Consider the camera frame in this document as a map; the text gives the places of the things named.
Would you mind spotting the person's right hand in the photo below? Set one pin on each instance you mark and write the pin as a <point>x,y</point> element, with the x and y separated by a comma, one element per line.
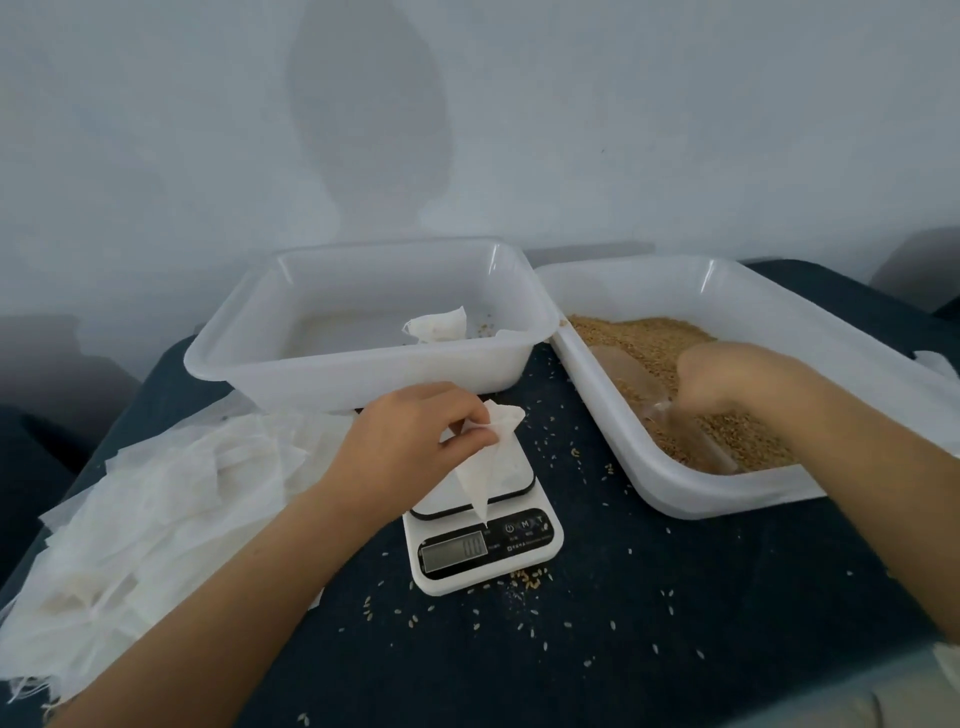
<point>728,375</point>

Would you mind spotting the person's left hand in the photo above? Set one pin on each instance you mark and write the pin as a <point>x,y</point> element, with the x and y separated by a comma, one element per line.
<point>393,447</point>

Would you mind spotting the brown grain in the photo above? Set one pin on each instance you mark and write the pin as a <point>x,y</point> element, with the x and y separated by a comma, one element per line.
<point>660,338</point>

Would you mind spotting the white mesh bag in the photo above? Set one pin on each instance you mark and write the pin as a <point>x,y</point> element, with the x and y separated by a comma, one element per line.
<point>488,458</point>

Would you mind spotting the white plastic tub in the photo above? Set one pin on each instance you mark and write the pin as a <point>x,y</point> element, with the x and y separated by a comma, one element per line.
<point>330,375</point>

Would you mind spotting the clear plastic scoop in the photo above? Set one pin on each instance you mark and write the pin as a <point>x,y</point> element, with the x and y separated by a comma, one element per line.
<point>630,375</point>

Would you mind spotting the white tray of grain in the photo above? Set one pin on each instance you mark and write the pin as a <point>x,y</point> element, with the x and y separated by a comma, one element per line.
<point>660,488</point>

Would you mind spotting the pile of white bags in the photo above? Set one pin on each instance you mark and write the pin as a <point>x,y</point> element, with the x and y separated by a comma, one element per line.
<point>150,525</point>

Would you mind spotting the person's left forearm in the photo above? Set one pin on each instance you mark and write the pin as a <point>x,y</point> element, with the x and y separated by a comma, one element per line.
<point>210,630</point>

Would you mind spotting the person's right forearm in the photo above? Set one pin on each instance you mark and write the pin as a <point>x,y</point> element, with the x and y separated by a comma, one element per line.
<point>885,480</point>

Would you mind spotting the white digital kitchen scale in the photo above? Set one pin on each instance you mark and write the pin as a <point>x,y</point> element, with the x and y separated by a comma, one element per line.
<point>488,548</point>

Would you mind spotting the dark blue tablecloth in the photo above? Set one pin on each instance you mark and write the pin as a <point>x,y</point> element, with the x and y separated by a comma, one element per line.
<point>660,630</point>
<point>23,480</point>

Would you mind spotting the white sleeve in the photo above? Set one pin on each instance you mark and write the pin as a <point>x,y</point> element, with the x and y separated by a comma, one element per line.
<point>948,668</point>

